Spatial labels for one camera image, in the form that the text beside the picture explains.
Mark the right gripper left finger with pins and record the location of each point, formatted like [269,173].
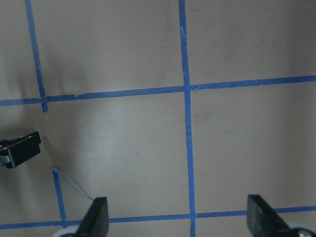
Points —
[96,221]

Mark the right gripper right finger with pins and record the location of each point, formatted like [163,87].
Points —
[263,221]

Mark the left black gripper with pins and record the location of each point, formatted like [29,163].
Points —
[16,151]

